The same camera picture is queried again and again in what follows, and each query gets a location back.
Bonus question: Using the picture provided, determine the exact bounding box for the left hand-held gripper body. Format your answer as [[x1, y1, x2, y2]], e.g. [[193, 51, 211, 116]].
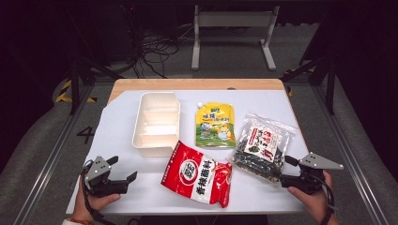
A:
[[83, 155, 130, 198]]

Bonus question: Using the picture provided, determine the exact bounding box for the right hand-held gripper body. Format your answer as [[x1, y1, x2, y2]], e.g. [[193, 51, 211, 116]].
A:
[[287, 152, 344, 195]]

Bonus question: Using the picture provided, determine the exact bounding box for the clear bag of dried seaweed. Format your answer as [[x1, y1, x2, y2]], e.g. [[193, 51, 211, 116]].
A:
[[231, 112, 298, 186]]

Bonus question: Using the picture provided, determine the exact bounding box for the white plastic divided box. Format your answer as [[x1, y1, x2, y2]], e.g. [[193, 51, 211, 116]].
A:
[[131, 91, 182, 158]]

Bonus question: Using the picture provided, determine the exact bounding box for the red and white seasoning packet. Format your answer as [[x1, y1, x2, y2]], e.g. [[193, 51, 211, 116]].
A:
[[160, 140, 234, 209]]

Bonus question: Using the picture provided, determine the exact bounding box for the yellow spouted sauce pouch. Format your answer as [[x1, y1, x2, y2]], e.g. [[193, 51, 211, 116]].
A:
[[194, 101, 237, 149]]

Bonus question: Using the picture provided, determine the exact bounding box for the person's right hand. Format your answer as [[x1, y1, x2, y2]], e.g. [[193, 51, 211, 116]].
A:
[[287, 170, 341, 225]]

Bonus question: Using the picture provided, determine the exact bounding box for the person's left hand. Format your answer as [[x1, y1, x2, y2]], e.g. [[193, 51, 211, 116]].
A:
[[73, 178, 122, 223]]

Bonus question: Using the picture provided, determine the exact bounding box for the white table mat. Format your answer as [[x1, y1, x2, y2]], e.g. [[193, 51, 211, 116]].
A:
[[66, 89, 310, 217]]

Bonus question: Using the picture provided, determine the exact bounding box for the yellow and black floor tape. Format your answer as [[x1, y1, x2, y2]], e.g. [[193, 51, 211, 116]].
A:
[[54, 79, 98, 104]]

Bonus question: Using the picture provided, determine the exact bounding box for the black metal stand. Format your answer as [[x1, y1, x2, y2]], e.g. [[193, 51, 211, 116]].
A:
[[280, 46, 340, 115], [66, 6, 125, 115]]

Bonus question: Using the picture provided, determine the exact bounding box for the right hand-held gripper cable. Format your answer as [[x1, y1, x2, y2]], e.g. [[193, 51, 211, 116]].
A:
[[313, 172, 338, 225]]

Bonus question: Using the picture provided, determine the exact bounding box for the hand-held gripper cable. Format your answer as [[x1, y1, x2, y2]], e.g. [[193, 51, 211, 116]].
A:
[[80, 159, 117, 225], [313, 172, 338, 225]]

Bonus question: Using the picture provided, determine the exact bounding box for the left hand-held gripper cable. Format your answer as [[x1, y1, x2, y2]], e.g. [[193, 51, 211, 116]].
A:
[[80, 159, 117, 225]]

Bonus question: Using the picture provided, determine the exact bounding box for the aluminium floor rail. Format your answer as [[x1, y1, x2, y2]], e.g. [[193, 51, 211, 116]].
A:
[[311, 84, 390, 225], [12, 84, 95, 225]]

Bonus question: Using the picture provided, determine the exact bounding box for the red bead bracelet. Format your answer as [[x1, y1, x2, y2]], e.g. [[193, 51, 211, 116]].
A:
[[66, 217, 95, 225]]

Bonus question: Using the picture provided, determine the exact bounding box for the bundle of black floor cables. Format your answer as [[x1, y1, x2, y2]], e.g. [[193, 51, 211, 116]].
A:
[[132, 29, 181, 79]]

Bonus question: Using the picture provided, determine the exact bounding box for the grey metal table frame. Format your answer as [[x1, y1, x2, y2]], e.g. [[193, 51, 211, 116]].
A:
[[191, 4, 281, 71]]

